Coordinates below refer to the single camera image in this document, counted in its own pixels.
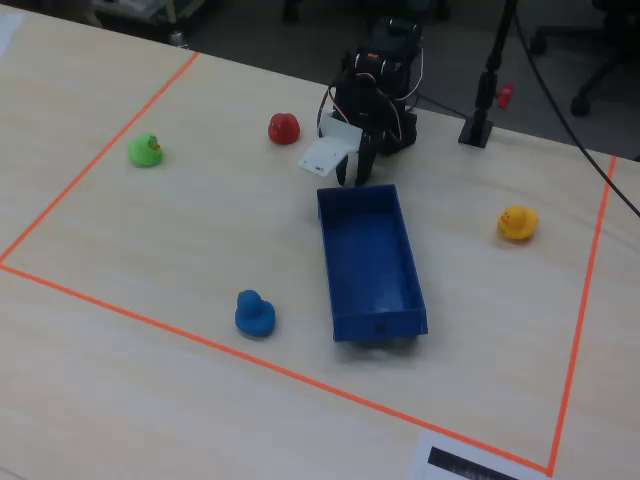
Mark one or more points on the red clamp knob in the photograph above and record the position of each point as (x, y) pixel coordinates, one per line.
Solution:
(505, 96)

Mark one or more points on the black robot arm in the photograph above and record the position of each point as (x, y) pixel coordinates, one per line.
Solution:
(400, 75)

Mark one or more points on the yellow rubber duck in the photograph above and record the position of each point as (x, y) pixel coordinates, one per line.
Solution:
(518, 222)

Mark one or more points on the white paper with black bar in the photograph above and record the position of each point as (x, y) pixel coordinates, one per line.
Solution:
(450, 462)

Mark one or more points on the red toy fruit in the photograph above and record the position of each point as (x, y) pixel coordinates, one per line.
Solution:
(283, 129)

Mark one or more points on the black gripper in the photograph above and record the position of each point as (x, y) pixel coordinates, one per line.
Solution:
(368, 141)

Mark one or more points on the blue rectangular box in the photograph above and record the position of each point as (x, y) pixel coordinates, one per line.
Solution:
(370, 260)

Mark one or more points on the black office chair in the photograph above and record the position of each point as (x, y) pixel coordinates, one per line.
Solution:
(595, 55)

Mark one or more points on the green toy fruit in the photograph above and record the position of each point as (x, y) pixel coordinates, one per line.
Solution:
(144, 150)

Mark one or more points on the orange tape line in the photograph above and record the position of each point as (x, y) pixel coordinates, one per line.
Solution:
(250, 356)
(100, 155)
(582, 310)

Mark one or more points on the blue rubber duck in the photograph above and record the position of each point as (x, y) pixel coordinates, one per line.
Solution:
(254, 315)

